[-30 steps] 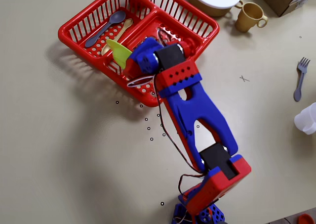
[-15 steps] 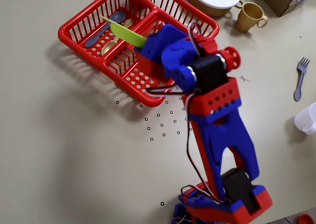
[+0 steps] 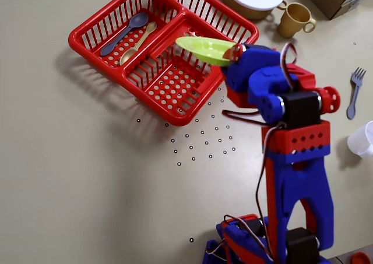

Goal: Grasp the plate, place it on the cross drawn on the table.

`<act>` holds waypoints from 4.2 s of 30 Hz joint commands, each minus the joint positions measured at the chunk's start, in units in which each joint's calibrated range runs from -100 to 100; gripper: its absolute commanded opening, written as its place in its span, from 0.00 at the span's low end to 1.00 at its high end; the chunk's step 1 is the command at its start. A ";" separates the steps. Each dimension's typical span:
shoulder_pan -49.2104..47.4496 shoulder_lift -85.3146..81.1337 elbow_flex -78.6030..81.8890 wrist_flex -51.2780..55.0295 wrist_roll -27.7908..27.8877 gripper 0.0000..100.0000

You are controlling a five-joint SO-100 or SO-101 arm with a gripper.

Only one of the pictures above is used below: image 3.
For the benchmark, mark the grey plastic fork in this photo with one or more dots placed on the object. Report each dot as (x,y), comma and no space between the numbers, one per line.
(356,86)

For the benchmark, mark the orange round disc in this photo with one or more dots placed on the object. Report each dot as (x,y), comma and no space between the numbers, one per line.
(360,258)

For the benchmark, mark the beige round pot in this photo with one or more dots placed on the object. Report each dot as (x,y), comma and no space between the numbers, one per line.
(250,14)

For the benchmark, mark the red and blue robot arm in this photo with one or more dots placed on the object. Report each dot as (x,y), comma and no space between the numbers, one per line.
(300,182)

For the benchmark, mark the purple-grey plastic spoon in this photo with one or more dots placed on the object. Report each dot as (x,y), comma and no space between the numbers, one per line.
(139,20)

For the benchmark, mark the white plastic cup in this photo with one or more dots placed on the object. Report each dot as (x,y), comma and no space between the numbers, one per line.
(361,141)

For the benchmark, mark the beige plastic cup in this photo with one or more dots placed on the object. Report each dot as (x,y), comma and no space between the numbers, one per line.
(291,19)

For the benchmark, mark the beige plastic spoon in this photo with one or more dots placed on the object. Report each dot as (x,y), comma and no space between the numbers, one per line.
(127,55)

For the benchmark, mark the yellow-green plastic plate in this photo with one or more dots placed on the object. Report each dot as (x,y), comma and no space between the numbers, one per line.
(204,49)

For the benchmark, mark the red plastic dish rack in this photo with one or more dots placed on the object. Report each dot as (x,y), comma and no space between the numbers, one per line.
(180,12)

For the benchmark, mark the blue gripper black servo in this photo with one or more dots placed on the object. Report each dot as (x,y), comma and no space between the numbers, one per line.
(250,58)

